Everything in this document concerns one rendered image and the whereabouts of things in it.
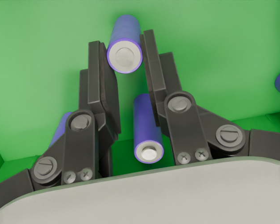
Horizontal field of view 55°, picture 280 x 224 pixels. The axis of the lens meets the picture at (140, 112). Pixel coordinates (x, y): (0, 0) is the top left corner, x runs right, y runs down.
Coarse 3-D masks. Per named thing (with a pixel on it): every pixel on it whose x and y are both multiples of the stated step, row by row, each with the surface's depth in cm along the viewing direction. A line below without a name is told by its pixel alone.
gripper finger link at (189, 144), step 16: (176, 96) 11; (192, 96) 10; (176, 112) 10; (192, 112) 10; (176, 128) 10; (192, 128) 10; (176, 144) 9; (192, 144) 9; (176, 160) 9; (192, 160) 9
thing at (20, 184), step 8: (16, 176) 11; (24, 176) 10; (0, 184) 10; (8, 184) 10; (16, 184) 10; (24, 184) 10; (32, 184) 10; (56, 184) 10; (0, 192) 10; (8, 192) 10; (16, 192) 10; (24, 192) 10; (0, 200) 10; (8, 200) 10
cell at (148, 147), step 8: (144, 96) 20; (136, 104) 20; (144, 104) 19; (136, 112) 19; (144, 112) 18; (152, 112) 19; (136, 120) 18; (144, 120) 17; (152, 120) 18; (136, 128) 17; (144, 128) 17; (152, 128) 17; (160, 128) 18; (136, 136) 16; (144, 136) 16; (152, 136) 16; (160, 136) 16; (136, 144) 16; (144, 144) 16; (152, 144) 16; (160, 144) 16; (136, 152) 16; (144, 152) 16; (152, 152) 16; (160, 152) 16; (144, 160) 16; (152, 160) 16
